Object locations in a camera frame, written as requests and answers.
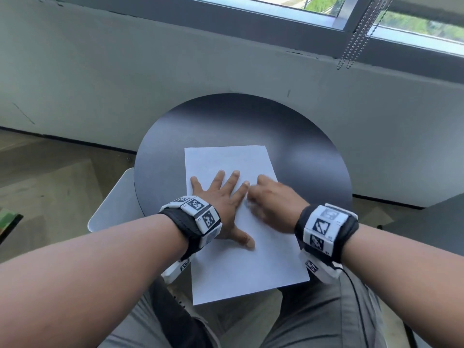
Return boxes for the person's right hand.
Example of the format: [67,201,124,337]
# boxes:
[246,175,309,235]

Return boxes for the person's left hand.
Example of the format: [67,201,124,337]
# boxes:
[190,170,256,249]

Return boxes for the white paper sheet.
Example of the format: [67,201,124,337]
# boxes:
[184,145,311,306]

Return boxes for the person's left forearm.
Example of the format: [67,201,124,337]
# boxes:
[0,213,189,348]

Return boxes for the person's right forearm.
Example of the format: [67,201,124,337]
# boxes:
[340,224,464,348]

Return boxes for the black wrist band with markers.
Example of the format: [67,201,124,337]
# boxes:
[294,203,360,285]
[158,196,223,285]

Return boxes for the white chair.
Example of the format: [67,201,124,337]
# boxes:
[87,167,146,235]

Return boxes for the grey trousers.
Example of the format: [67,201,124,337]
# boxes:
[98,275,389,348]

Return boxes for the green patterned object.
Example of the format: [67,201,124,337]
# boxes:
[0,208,24,245]

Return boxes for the thin black cable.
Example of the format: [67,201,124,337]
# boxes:
[332,262,367,325]

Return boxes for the metal bead blind chains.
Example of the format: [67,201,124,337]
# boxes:
[337,0,398,71]

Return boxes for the grey window frame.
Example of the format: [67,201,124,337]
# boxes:
[36,0,464,58]

